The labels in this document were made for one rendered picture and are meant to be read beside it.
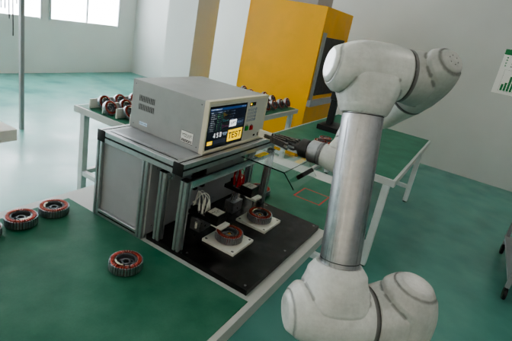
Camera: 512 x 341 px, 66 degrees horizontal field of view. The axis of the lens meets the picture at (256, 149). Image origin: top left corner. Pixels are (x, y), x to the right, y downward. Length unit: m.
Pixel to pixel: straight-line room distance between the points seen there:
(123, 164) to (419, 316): 1.12
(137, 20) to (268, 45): 4.80
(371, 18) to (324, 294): 6.06
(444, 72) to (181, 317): 0.98
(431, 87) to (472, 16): 5.56
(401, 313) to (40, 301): 0.99
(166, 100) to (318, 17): 3.72
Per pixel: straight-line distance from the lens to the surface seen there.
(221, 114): 1.49
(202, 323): 1.28
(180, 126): 1.52
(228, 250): 1.55
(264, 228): 1.74
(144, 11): 9.45
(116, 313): 1.30
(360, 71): 0.94
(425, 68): 1.02
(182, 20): 5.56
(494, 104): 6.54
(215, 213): 1.59
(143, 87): 1.63
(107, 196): 1.71
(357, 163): 0.95
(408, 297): 1.07
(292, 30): 5.20
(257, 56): 5.43
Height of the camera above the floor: 1.61
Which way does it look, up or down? 18 degrees down
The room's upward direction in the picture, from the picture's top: 11 degrees clockwise
